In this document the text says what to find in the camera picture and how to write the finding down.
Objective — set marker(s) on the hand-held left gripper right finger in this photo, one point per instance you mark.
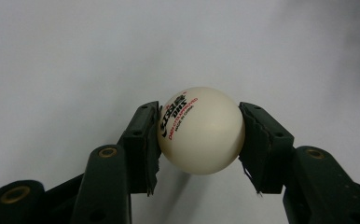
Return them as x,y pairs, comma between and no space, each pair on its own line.
271,149

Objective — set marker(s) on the white ping pong ball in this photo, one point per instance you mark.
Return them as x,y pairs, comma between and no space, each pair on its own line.
206,133

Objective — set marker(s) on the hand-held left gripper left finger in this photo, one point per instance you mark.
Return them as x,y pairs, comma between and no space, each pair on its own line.
137,146

